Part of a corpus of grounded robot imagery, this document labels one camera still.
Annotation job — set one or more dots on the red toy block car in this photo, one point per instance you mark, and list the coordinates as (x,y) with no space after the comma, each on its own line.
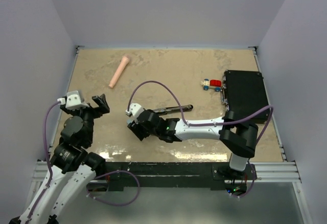
(211,84)

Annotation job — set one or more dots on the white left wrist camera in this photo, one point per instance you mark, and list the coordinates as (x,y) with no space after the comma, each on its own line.
(73,100)

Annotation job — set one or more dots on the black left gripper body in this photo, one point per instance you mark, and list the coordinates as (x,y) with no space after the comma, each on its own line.
(89,113)

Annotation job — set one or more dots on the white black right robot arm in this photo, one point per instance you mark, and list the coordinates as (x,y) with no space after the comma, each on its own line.
(238,137)

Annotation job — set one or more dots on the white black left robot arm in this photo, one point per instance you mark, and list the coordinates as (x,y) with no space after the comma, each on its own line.
(71,167)

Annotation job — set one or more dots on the black hard case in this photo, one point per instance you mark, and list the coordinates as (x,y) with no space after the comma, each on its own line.
(243,92)

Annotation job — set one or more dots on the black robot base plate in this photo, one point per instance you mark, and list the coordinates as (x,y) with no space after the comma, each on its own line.
(215,176)

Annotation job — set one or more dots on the pink toy microphone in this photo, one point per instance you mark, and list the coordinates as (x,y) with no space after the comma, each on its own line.
(125,60)

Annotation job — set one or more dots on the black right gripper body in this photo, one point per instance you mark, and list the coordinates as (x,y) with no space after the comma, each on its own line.
(140,131)

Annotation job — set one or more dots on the aluminium frame rail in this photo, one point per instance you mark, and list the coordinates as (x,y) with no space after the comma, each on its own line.
(277,172)

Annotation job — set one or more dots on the black stapler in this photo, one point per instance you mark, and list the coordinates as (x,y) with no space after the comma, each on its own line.
(173,109)

